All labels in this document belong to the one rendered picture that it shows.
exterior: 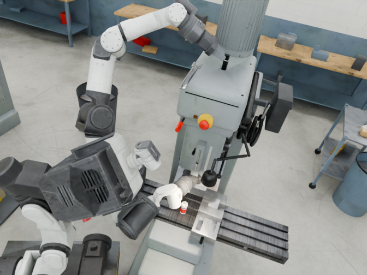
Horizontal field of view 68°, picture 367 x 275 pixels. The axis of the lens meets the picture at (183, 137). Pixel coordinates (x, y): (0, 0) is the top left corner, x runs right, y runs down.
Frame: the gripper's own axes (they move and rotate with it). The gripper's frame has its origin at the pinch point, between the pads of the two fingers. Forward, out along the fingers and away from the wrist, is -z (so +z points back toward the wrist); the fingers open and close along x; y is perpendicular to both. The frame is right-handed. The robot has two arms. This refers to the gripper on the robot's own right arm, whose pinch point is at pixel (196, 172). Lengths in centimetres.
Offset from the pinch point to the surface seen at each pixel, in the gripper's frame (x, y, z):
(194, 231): -14.8, 26.8, 16.1
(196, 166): -4.3, -17.1, 12.3
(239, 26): 4, -79, -14
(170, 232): -0.5, 41.6, 17.5
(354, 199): -116, 98, -178
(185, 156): 3.8, -17.5, 10.9
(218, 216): -21.4, 22.4, 0.5
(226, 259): -35, 123, -41
